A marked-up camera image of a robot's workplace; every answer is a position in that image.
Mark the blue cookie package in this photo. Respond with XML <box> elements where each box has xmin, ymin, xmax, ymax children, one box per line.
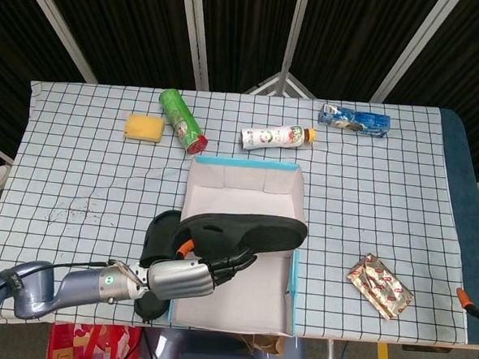
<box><xmin>317</xmin><ymin>103</ymin><xmax>393</xmax><ymax>139</ymax></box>

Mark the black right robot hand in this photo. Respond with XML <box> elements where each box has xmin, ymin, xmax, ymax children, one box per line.
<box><xmin>453</xmin><ymin>236</ymin><xmax>479</xmax><ymax>322</ymax></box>

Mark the checkered blue tablecloth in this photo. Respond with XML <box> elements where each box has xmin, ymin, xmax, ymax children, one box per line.
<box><xmin>0</xmin><ymin>77</ymin><xmax>479</xmax><ymax>353</ymax></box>

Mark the red plastic snack bag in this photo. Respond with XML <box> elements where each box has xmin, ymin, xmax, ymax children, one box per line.
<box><xmin>47</xmin><ymin>320</ymin><xmax>145</xmax><ymax>359</ymax></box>

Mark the green chips can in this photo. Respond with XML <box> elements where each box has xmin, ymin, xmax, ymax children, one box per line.
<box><xmin>155</xmin><ymin>88</ymin><xmax>212</xmax><ymax>154</ymax></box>

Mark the gold red snack packet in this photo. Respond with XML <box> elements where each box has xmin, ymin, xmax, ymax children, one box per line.
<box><xmin>343</xmin><ymin>253</ymin><xmax>418</xmax><ymax>322</ymax></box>

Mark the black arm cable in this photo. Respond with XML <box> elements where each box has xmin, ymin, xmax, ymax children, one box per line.
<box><xmin>49</xmin><ymin>257</ymin><xmax>116</xmax><ymax>273</ymax></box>

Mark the black slide sandal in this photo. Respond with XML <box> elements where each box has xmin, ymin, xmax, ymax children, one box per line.
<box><xmin>175</xmin><ymin>209</ymin><xmax>309</xmax><ymax>268</ymax></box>
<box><xmin>132</xmin><ymin>208</ymin><xmax>184</xmax><ymax>324</ymax></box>

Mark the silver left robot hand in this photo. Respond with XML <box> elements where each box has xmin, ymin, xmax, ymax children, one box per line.
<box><xmin>145</xmin><ymin>235</ymin><xmax>259</xmax><ymax>311</ymax></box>

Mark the white label drink bottle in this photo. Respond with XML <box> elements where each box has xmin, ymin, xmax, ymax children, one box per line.
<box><xmin>239</xmin><ymin>121</ymin><xmax>317</xmax><ymax>156</ymax></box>

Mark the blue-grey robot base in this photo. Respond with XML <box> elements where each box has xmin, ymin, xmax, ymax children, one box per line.
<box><xmin>138</xmin><ymin>327</ymin><xmax>308</xmax><ymax>359</ymax></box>

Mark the light blue shoe box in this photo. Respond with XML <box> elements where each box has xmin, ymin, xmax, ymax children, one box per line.
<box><xmin>166</xmin><ymin>154</ymin><xmax>311</xmax><ymax>339</ymax></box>

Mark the dark folding screen white frame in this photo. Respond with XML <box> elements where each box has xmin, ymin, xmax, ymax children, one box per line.
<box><xmin>0</xmin><ymin>0</ymin><xmax>479</xmax><ymax>195</ymax></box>

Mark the yellow sponge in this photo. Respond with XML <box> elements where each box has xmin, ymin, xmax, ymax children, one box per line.
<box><xmin>123</xmin><ymin>113</ymin><xmax>166</xmax><ymax>145</ymax></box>

